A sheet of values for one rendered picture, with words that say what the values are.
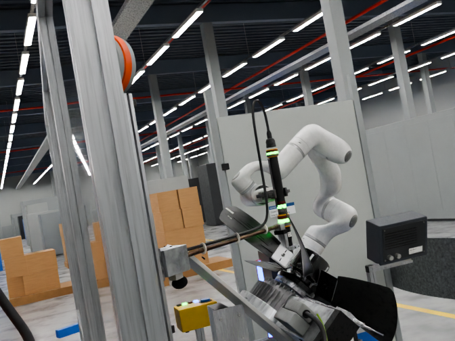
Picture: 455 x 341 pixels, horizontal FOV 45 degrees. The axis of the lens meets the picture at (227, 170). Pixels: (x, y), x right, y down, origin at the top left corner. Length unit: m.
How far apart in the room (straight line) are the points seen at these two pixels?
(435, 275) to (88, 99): 3.52
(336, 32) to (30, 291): 7.09
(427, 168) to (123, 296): 11.89
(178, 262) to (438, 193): 10.94
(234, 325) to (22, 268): 9.30
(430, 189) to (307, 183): 8.48
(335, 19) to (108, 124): 8.58
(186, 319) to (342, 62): 7.09
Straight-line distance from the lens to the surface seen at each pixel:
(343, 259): 4.17
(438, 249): 3.85
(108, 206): 0.53
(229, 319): 1.75
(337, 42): 8.97
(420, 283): 4.05
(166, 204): 10.02
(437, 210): 12.36
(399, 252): 2.63
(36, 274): 10.94
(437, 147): 12.05
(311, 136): 2.29
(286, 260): 1.91
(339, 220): 2.63
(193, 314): 2.24
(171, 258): 1.46
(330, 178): 2.52
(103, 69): 0.55
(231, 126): 3.85
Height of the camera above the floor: 1.53
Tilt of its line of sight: 1 degrees up
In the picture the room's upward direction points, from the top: 10 degrees counter-clockwise
